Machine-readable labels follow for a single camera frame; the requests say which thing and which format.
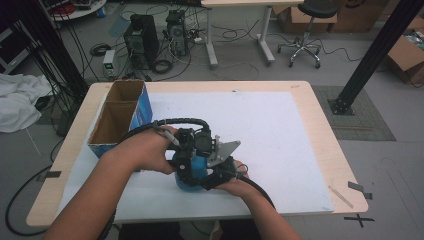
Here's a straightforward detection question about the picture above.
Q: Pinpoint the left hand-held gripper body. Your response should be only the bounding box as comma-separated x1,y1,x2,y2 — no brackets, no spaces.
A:
173,128,222,161

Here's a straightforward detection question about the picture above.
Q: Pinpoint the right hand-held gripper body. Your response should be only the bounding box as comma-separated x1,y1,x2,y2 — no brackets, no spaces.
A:
206,139,242,188

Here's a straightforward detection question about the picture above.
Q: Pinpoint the blue bottle with white cap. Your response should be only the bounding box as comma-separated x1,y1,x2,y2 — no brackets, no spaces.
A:
170,151,210,193

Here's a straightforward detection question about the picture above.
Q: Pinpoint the person's right hand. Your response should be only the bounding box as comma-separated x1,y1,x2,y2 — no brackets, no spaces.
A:
214,159,258,199

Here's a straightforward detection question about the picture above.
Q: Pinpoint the person's left hand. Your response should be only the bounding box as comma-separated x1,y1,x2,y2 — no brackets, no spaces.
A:
127,125,180,176

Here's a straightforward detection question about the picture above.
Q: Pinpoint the white foam board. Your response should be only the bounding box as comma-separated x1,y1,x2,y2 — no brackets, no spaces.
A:
56,90,335,224

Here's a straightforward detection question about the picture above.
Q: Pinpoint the person's right leg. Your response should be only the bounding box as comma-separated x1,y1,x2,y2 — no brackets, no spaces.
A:
218,218,268,240

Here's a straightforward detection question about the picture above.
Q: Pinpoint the person's leg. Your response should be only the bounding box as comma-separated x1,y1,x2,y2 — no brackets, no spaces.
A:
118,221,185,240
218,218,268,240

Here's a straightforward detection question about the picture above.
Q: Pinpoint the person's left leg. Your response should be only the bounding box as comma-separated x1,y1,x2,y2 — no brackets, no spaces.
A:
118,221,185,240

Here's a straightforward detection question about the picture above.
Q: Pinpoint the blue cardboard box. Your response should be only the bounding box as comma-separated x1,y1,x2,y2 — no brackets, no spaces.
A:
87,79,154,160

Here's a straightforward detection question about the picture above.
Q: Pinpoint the small black computer tower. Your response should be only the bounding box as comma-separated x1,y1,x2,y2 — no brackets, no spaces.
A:
165,9,190,57

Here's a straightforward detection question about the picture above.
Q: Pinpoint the large black computer tower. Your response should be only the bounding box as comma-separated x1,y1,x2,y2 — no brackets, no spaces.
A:
122,13,161,71

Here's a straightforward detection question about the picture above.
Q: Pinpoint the white power supply unit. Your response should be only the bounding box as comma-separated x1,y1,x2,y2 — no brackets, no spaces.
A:
102,49,117,80

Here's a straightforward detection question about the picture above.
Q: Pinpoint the thin wooden stick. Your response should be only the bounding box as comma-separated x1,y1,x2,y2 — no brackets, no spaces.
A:
327,184,355,210

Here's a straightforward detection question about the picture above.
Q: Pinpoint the white desk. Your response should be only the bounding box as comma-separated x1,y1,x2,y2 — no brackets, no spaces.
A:
200,0,305,70

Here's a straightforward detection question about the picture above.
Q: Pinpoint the grey tape piece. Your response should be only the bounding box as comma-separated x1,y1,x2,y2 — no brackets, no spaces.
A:
347,180,373,201
36,170,63,183

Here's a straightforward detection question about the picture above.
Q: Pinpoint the black tape cross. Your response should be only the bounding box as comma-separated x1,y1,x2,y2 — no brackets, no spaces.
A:
343,213,375,229

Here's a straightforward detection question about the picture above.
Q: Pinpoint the black stool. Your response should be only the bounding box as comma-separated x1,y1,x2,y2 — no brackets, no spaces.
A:
276,0,339,70

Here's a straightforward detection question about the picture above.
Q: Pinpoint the round white table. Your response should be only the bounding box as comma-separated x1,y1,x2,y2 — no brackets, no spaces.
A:
49,0,108,22

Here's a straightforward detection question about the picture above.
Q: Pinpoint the white cloth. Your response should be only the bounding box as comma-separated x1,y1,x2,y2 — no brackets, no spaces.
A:
0,72,53,134

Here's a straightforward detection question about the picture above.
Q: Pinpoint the open cardboard box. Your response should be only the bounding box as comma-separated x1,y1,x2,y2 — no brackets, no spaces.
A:
385,15,424,85

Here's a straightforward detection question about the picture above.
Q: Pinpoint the dark shelf unit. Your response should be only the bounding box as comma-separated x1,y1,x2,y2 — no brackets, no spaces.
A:
0,19,32,75

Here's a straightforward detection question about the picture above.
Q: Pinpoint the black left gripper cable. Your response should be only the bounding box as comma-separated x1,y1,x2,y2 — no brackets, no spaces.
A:
99,117,212,240

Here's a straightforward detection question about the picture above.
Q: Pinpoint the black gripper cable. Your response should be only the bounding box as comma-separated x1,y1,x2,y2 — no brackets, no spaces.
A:
99,117,212,240
237,174,276,210

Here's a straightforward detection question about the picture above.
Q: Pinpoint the grey cable plug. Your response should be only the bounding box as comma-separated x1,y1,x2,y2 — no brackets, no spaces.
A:
161,127,181,148

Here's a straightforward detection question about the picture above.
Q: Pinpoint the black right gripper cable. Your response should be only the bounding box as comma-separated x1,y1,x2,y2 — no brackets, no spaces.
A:
237,174,276,210

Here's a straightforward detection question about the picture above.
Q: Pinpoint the coiled black cable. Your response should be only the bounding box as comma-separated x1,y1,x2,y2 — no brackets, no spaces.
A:
151,58,174,75
89,42,112,57

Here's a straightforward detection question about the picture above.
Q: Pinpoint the black floor cable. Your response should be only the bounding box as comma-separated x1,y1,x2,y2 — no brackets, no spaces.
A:
4,139,65,237

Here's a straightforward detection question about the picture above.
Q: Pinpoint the black post with cables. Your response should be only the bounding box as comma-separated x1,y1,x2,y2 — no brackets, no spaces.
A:
13,0,90,102

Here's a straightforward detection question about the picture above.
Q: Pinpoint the black aluminium post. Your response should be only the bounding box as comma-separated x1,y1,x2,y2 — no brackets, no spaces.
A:
327,0,424,116

